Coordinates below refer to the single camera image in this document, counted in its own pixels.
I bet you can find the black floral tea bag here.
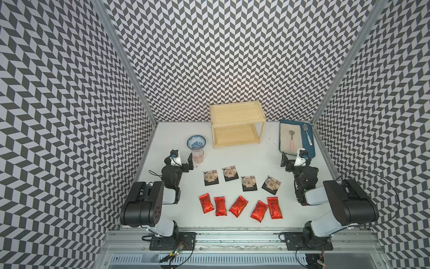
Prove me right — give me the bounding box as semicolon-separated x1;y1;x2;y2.
262;176;282;195
222;165;239;182
241;176;258;192
203;170;219;186

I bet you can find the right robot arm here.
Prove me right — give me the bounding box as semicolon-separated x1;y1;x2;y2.
281;149;379;247

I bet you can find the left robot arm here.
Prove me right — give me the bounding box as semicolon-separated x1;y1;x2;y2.
120;150;194;239

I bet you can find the red tea bag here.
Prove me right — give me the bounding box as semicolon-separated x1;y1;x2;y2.
251;200;268;223
229;196;248;217
214;196;227;216
267;197;283;219
199;193;215;214

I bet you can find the wooden two-tier shelf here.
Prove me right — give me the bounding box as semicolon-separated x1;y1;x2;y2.
209;101;266;149

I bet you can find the pink transparent cup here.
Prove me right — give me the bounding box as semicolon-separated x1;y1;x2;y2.
191;148;204;164

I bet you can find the blue white ceramic bowl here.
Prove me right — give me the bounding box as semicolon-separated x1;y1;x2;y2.
187;135;207;150

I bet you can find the beige cloth on tray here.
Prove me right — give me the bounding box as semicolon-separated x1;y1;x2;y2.
279;123;303;155

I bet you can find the teal tray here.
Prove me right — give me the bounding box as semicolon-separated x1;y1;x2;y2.
279;119;316;158

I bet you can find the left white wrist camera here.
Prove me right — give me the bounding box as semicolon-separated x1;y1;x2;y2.
170;149;182;167

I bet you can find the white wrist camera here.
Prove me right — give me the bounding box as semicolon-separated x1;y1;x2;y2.
294;148;309;167
170;149;182;167

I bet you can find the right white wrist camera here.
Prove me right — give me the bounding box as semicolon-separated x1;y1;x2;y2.
294;148;309;167

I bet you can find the pink handled spoon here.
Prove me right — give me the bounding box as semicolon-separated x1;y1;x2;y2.
289;130;295;151

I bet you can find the white handled spoon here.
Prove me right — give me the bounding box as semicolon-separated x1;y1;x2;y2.
302;123;313;146

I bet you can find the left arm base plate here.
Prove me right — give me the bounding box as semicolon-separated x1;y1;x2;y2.
149;232;197;251

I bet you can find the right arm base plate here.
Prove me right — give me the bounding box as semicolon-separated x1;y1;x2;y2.
283;232;334;251

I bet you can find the aluminium front rail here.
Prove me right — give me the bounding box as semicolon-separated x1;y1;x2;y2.
100;228;384;254

